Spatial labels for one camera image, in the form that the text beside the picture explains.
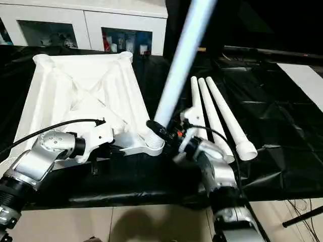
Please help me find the white plastic table leg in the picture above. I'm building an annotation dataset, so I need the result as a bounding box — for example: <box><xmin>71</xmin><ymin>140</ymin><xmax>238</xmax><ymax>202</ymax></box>
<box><xmin>198</xmin><ymin>77</ymin><xmax>236</xmax><ymax>163</ymax></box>
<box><xmin>144</xmin><ymin>0</ymin><xmax>219</xmax><ymax>150</ymax></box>
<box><xmin>190</xmin><ymin>76</ymin><xmax>210</xmax><ymax>142</ymax></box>
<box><xmin>205</xmin><ymin>76</ymin><xmax>258</xmax><ymax>161</ymax></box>

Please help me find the white plastic table top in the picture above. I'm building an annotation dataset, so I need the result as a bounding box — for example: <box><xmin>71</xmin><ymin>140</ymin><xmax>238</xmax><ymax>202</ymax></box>
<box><xmin>0</xmin><ymin>51</ymin><xmax>166</xmax><ymax>167</ymax></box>

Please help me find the black glossy mat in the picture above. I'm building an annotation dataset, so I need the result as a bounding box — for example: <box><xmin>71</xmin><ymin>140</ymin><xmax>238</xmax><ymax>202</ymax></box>
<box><xmin>0</xmin><ymin>42</ymin><xmax>323</xmax><ymax>210</ymax></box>

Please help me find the white glass-door cabinet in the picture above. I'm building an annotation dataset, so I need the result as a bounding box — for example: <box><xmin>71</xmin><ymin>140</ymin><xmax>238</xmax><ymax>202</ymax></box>
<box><xmin>0</xmin><ymin>0</ymin><xmax>169</xmax><ymax>56</ymax></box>

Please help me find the flat white board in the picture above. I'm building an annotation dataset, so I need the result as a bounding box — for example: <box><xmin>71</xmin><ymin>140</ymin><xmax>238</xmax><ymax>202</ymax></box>
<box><xmin>277</xmin><ymin>63</ymin><xmax>323</xmax><ymax>113</ymax></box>

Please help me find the black metal stand bar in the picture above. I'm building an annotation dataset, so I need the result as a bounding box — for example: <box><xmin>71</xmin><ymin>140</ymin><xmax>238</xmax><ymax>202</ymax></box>
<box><xmin>282</xmin><ymin>205</ymin><xmax>323</xmax><ymax>227</ymax></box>

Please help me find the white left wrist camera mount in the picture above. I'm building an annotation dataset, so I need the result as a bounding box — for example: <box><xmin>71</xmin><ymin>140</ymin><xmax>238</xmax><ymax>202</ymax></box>
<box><xmin>77</xmin><ymin>123</ymin><xmax>115</xmax><ymax>165</ymax></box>

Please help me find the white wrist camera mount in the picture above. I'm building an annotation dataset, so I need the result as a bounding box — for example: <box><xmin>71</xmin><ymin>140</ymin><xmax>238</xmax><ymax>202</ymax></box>
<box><xmin>178</xmin><ymin>105</ymin><xmax>203</xmax><ymax>153</ymax></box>
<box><xmin>77</xmin><ymin>123</ymin><xmax>115</xmax><ymax>165</ymax></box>

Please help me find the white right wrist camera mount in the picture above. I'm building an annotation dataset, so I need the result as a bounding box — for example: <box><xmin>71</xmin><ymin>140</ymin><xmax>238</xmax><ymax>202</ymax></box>
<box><xmin>178</xmin><ymin>105</ymin><xmax>203</xmax><ymax>153</ymax></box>

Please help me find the black left wrist camera cable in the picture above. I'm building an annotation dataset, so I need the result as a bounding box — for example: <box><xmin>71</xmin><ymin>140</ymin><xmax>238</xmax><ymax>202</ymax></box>
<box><xmin>0</xmin><ymin>118</ymin><xmax>106</xmax><ymax>154</ymax></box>

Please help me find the long black metal rail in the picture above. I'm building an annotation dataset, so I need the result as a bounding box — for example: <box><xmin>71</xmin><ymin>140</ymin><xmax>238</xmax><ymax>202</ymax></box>
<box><xmin>223</xmin><ymin>45</ymin><xmax>323</xmax><ymax>59</ymax></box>

